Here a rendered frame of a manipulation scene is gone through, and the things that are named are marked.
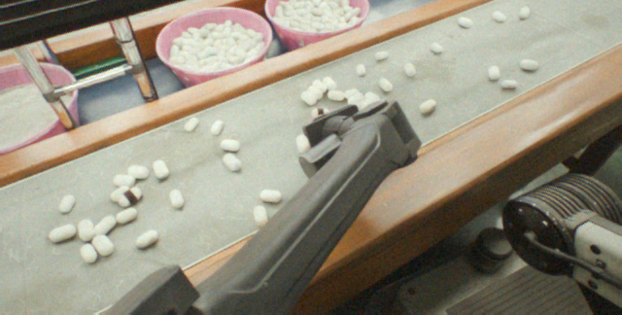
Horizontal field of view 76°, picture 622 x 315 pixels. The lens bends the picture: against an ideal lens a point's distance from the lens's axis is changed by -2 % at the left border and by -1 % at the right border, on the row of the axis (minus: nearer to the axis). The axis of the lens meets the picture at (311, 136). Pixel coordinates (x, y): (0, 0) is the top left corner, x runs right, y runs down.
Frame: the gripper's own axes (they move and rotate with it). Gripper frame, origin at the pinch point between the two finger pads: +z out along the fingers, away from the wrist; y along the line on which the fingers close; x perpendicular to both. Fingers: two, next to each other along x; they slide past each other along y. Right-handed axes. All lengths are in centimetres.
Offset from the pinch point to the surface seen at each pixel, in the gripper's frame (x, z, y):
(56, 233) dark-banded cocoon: -1.3, 1.4, 44.3
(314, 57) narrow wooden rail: -12.0, 13.3, -11.2
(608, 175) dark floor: 73, 29, -127
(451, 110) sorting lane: 6.5, -5.7, -27.2
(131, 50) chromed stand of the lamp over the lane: -24.4, 10.4, 23.5
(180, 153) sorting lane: -4.5, 8.3, 22.9
